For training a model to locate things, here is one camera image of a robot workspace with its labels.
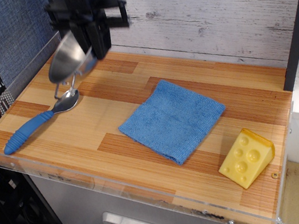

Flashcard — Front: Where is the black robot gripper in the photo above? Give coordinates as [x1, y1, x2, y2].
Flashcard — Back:
[44, 0, 130, 60]

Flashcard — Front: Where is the blue folded cloth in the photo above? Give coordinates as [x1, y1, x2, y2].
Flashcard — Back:
[119, 80, 226, 165]

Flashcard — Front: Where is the yellow toy cheese wedge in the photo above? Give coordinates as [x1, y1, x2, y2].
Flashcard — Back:
[219, 128, 275, 189]

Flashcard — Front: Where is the small stainless steel pot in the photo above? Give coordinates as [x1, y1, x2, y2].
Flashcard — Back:
[41, 28, 103, 101]

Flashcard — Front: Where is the spoon with blue handle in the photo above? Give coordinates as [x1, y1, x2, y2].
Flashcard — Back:
[3, 88, 79, 155]

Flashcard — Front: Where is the clear acrylic table guard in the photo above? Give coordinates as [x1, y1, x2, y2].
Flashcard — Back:
[0, 35, 292, 224]

